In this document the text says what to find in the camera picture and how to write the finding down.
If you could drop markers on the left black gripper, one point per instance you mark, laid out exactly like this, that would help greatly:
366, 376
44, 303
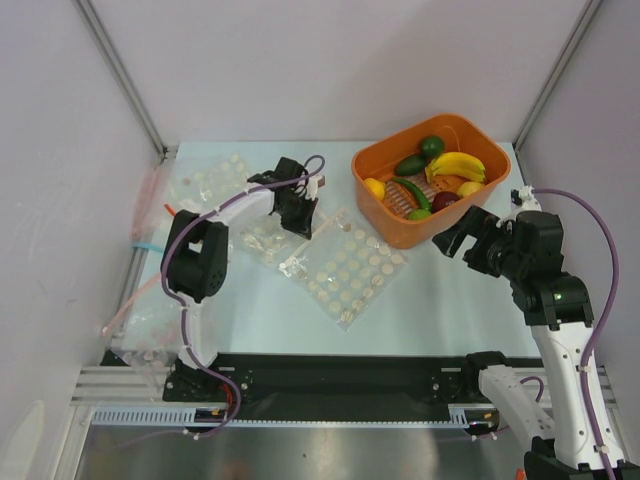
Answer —
302, 226

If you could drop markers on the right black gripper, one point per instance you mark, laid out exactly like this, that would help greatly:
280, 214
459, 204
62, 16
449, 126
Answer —
473, 242

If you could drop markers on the dark red apple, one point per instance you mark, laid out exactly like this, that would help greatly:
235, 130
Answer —
443, 199

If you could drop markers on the green chili pepper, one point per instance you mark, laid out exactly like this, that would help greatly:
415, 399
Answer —
419, 196

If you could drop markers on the yellow banana bunch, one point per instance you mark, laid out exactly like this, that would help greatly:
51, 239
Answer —
457, 164

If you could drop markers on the clear dotted zip bag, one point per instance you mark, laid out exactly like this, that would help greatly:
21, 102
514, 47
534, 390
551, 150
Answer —
345, 266

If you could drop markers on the oval dark green avocado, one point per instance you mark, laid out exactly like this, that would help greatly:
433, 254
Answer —
411, 165

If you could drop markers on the orange plastic basket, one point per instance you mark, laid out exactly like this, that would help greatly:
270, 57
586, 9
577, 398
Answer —
378, 161

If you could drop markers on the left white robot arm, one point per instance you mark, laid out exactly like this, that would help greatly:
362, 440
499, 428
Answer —
195, 262

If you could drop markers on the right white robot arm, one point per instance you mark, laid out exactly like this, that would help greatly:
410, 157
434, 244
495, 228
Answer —
574, 440

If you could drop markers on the crumpled clear bag middle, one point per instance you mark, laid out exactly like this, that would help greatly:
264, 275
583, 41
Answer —
288, 253

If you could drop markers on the green lime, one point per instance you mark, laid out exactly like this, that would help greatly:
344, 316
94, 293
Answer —
418, 214

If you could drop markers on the yellow lemon left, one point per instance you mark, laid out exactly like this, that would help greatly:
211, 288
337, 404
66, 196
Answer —
376, 187

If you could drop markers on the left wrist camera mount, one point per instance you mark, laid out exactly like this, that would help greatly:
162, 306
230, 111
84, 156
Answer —
308, 189

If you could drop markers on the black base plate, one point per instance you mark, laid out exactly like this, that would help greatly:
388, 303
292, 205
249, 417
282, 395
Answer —
327, 385

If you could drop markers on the white slotted cable duct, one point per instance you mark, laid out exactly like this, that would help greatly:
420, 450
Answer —
441, 417

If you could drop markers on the aluminium front rail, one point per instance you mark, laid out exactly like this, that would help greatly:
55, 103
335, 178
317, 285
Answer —
118, 386

